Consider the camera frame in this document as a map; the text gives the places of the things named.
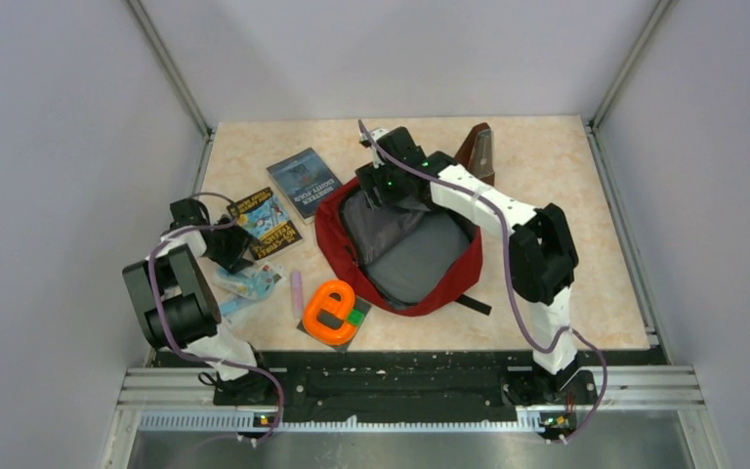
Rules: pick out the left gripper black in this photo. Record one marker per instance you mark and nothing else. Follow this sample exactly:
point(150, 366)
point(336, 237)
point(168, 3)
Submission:
point(239, 240)

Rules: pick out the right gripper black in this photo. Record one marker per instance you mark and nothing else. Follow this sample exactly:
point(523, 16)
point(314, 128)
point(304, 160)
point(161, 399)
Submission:
point(370, 178)

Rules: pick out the colourful illustrated children's book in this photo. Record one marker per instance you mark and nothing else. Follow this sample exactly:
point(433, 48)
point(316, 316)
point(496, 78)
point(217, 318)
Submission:
point(263, 216)

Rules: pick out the red backpack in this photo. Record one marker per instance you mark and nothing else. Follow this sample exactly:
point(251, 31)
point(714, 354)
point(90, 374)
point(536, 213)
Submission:
point(408, 262)

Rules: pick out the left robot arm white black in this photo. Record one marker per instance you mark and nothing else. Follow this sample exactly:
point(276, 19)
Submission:
point(176, 308)

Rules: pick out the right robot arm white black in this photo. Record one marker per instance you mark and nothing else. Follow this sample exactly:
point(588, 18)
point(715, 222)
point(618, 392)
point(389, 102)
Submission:
point(539, 253)

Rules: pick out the light blue blister pack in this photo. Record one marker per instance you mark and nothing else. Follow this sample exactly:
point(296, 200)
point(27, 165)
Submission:
point(252, 283)

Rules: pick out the pink eraser stick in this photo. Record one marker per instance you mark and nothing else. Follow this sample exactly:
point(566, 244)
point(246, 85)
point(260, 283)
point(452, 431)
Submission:
point(296, 295)

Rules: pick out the dark blue paperback book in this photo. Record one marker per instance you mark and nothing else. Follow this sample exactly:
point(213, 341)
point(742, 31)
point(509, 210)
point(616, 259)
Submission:
point(305, 180)

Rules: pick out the brown wooden metronome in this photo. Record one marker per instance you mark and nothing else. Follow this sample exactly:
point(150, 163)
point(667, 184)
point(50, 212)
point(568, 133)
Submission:
point(476, 153)

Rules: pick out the orange plastic letter toy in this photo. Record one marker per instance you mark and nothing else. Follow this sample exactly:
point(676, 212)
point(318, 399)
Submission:
point(335, 296)

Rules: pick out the green toy block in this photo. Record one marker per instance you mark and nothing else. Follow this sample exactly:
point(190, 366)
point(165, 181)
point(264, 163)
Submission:
point(355, 317)

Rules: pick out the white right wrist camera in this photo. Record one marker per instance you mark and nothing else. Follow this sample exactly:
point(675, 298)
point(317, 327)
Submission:
point(368, 142)

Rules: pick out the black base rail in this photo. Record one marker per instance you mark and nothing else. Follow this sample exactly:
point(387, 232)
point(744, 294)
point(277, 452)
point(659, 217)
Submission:
point(420, 387)

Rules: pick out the aluminium frame post left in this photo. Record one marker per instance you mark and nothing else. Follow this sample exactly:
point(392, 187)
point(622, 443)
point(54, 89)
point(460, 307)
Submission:
point(169, 67)

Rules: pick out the aluminium frame post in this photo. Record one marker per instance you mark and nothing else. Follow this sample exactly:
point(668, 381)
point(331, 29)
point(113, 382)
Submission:
point(660, 11)
point(169, 67)

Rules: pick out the aluminium frame post right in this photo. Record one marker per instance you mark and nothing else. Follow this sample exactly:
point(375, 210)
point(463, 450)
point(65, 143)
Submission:
point(660, 11)

